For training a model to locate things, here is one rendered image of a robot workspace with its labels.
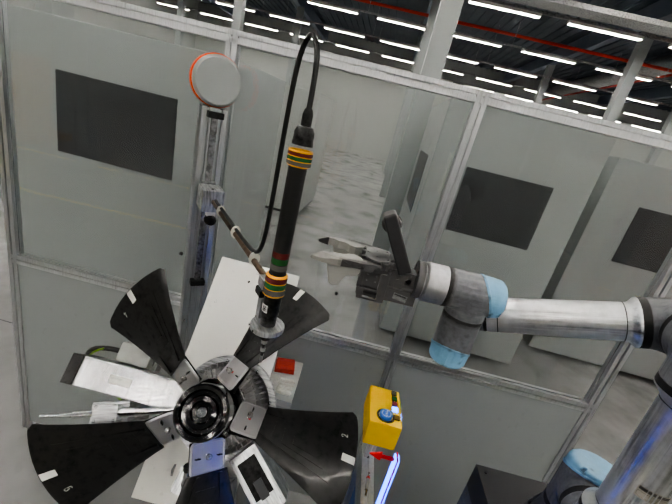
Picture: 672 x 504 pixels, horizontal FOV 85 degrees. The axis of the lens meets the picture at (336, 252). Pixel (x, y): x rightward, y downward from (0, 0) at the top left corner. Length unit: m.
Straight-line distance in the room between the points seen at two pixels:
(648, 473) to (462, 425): 1.13
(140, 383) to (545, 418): 1.60
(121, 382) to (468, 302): 0.87
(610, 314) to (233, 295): 0.96
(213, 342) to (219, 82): 0.80
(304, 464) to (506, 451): 1.29
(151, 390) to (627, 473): 1.02
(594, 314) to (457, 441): 1.23
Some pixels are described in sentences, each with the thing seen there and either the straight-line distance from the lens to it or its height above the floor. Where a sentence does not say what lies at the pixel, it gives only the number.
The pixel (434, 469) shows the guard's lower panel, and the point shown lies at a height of 0.44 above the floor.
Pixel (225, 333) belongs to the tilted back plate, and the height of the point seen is 1.19.
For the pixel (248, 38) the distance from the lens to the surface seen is 1.44.
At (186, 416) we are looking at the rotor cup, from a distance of 0.91.
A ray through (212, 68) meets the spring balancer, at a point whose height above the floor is 1.91.
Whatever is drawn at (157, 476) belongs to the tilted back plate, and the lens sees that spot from 1.24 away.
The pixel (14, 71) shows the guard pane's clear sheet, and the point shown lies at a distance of 1.91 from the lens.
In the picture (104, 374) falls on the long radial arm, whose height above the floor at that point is 1.12.
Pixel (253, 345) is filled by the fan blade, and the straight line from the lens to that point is 0.94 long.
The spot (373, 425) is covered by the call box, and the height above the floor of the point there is 1.06.
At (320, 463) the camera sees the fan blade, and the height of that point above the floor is 1.16.
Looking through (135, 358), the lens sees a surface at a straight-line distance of 1.17.
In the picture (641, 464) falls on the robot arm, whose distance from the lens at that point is 0.86.
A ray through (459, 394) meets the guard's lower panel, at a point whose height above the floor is 0.88.
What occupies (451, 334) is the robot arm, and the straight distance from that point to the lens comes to 0.74.
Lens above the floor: 1.87
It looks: 20 degrees down
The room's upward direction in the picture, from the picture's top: 14 degrees clockwise
